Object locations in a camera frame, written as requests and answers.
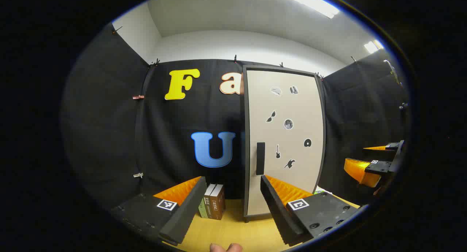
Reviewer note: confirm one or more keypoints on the black backdrop cloth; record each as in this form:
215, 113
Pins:
109, 135

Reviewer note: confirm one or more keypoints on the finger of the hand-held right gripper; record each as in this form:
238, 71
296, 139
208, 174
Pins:
379, 167
394, 146

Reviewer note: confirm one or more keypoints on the pink cloth clip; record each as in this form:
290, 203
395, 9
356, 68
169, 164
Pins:
138, 97

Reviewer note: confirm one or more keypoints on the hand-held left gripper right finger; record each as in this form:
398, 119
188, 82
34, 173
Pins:
279, 212

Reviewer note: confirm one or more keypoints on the long ceiling light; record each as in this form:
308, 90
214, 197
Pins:
310, 2

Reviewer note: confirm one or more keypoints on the small ceiling light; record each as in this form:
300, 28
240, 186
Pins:
373, 46

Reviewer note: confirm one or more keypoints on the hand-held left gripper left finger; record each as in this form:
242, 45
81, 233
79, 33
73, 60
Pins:
184, 215

